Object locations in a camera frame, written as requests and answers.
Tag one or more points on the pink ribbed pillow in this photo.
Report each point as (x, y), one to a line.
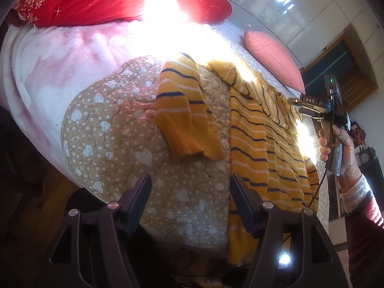
(274, 57)

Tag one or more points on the red floral pillow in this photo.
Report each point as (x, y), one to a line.
(99, 0)

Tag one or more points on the pink fleece blanket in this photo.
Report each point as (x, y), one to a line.
(57, 63)

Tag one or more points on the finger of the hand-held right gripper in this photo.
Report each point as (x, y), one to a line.
(303, 102)

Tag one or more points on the person's right hand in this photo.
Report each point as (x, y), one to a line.
(349, 156)

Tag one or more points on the beige dotted quilted bed pad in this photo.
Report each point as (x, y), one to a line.
(120, 150)

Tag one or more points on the person's right forearm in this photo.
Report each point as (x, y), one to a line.
(364, 234)

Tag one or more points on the pile of clutter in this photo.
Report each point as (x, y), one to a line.
(358, 133)

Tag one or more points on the dark ornate desk clock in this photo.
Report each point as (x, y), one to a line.
(365, 157)

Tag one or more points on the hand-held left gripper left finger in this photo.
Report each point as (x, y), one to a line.
(139, 208)

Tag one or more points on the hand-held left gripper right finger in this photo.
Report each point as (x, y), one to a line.
(243, 208)

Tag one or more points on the white shelf unit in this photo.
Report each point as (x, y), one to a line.
(339, 210)

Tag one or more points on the yellow striped knit sweater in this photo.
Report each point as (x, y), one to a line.
(255, 147)

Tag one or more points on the wooden door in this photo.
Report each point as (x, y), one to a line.
(357, 81)

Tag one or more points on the white glossy wardrobe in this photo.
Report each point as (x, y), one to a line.
(300, 9)

